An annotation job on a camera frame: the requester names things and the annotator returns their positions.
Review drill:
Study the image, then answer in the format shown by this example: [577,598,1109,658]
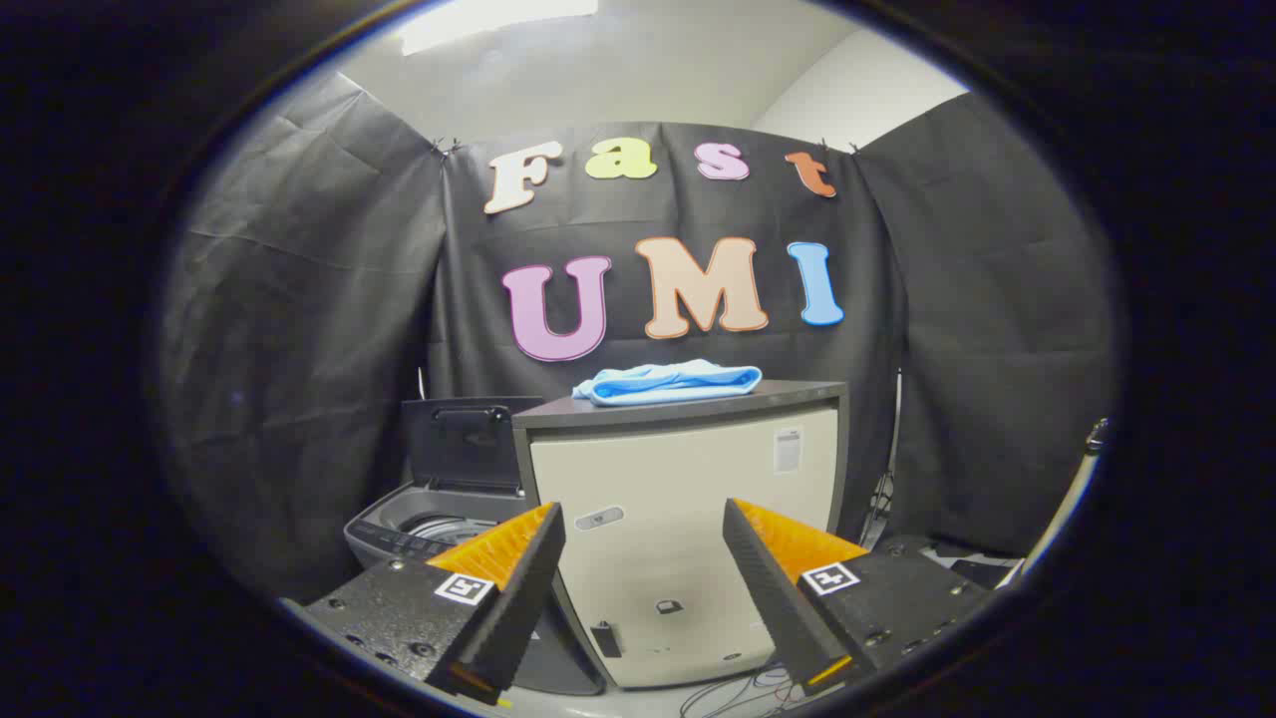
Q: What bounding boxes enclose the dark cables beside cabinet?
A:
[862,469,900,547]

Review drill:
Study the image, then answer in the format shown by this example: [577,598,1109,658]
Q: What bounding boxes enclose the black floor cables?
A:
[680,663,798,718]

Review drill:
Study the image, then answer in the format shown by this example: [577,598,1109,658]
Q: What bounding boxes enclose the light blue clothes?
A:
[572,359,764,408]

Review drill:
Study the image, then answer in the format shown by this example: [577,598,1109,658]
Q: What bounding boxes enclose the white pole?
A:
[1017,419,1110,589]

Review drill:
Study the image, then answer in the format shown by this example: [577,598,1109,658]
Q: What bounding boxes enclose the dark floor object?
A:
[877,534,1020,591]

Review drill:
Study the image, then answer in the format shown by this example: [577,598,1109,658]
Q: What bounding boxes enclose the beige cabinet with grey top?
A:
[511,379,850,691]

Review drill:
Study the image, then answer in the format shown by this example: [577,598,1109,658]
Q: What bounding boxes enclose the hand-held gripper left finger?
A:
[304,502,567,707]

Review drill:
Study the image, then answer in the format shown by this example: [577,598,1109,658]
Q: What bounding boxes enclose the grey washing machine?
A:
[343,477,605,697]

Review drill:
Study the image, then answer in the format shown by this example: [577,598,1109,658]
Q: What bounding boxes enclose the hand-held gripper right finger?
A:
[722,498,993,697]

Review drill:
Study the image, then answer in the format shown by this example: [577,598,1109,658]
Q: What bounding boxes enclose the black backdrop cloth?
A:
[159,72,1116,604]

